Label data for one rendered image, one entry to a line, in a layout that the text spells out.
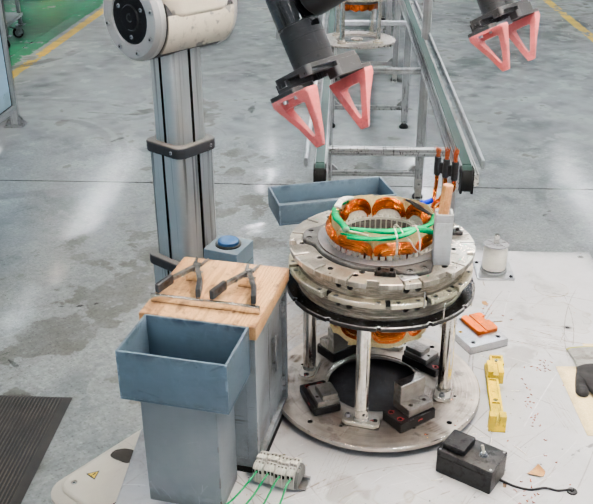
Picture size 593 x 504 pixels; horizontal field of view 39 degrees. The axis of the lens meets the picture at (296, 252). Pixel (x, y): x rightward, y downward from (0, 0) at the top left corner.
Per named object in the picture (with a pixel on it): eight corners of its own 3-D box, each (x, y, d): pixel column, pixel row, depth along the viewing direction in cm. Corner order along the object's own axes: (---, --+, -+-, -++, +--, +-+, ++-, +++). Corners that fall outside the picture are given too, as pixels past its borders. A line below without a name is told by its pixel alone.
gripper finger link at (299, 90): (362, 128, 108) (335, 60, 107) (328, 142, 103) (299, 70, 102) (326, 144, 113) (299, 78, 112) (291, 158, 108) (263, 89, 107)
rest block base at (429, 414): (382, 419, 148) (382, 409, 147) (416, 403, 152) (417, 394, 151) (400, 433, 145) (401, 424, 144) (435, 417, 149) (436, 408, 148)
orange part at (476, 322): (498, 331, 175) (498, 327, 175) (478, 336, 174) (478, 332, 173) (479, 315, 181) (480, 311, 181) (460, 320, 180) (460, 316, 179)
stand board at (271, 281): (256, 341, 127) (256, 327, 126) (139, 325, 131) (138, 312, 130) (289, 280, 144) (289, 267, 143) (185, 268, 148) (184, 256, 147)
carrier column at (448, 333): (450, 396, 154) (459, 297, 145) (436, 395, 154) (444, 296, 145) (449, 388, 156) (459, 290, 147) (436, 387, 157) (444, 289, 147)
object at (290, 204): (375, 291, 194) (380, 175, 182) (390, 314, 185) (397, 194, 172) (270, 304, 189) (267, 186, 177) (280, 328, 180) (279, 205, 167)
